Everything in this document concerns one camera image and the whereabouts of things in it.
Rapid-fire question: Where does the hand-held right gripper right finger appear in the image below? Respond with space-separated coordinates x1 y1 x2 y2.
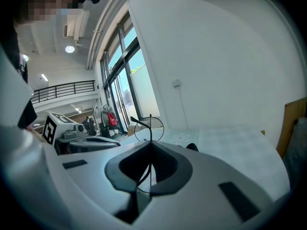
136 140 275 225

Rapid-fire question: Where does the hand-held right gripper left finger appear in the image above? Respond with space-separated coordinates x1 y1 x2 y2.
43 140 154 225

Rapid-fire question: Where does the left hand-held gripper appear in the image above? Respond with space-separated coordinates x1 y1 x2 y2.
42 112 122 156

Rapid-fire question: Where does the person's left forearm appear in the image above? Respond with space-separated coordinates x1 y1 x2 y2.
26 126 47 144

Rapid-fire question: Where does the black office chair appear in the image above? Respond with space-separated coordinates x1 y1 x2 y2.
87 118 97 137

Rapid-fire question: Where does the red bag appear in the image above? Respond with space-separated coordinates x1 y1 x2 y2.
106 112 118 127

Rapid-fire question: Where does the light blue floral tablecloth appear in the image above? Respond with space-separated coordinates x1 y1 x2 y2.
119 125 291 201

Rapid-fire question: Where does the large brown cardboard box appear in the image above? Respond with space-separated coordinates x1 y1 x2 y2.
127 123 145 137

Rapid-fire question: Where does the black balcony railing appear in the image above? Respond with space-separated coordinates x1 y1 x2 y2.
31 80 96 104

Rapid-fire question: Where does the black framed glass door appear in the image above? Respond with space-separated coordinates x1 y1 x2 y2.
99 11 161 132

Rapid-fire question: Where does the plastic-wrapped furniture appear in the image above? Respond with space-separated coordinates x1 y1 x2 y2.
283 117 307 189

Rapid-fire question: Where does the wooden board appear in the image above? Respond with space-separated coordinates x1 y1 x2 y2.
275 96 307 160

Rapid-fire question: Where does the person's head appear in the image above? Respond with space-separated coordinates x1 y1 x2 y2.
13 0 84 25

